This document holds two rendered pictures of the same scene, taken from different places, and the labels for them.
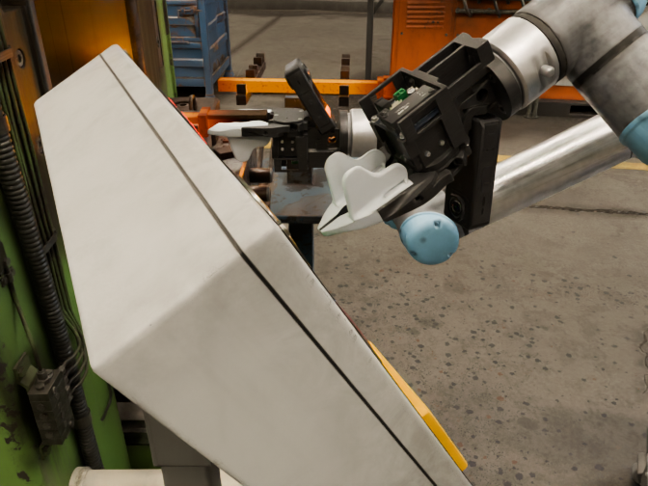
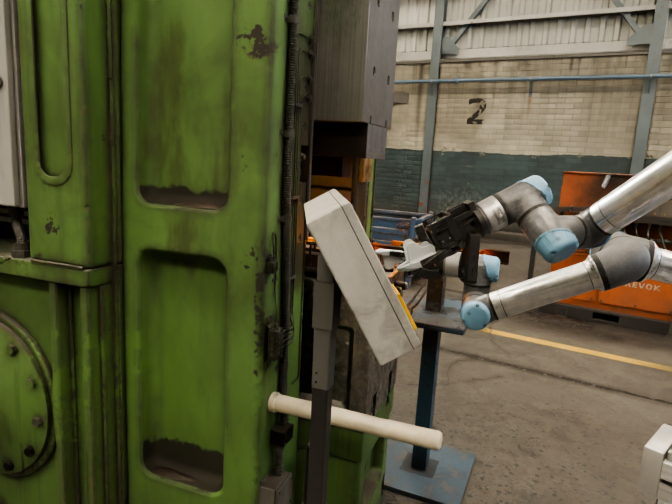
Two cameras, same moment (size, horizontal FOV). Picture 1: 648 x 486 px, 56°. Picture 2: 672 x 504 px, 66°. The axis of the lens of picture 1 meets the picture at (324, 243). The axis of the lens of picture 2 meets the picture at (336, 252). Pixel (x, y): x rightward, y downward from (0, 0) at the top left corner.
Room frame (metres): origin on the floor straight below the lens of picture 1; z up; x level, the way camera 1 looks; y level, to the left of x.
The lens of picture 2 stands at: (-0.61, -0.26, 1.27)
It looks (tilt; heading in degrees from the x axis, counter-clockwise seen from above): 10 degrees down; 21
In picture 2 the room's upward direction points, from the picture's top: 3 degrees clockwise
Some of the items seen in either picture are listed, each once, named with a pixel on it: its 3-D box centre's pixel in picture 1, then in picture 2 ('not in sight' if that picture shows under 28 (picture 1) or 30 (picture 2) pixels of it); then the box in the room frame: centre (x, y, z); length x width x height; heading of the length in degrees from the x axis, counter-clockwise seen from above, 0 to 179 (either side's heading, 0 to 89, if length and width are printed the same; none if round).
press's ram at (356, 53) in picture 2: not in sight; (320, 58); (0.93, 0.40, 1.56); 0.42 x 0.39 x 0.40; 90
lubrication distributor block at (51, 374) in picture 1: (52, 401); (276, 342); (0.52, 0.31, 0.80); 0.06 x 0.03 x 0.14; 0
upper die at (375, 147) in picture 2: not in sight; (311, 139); (0.89, 0.40, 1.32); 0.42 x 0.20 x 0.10; 90
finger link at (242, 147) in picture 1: (239, 143); (388, 259); (0.88, 0.13, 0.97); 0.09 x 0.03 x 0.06; 104
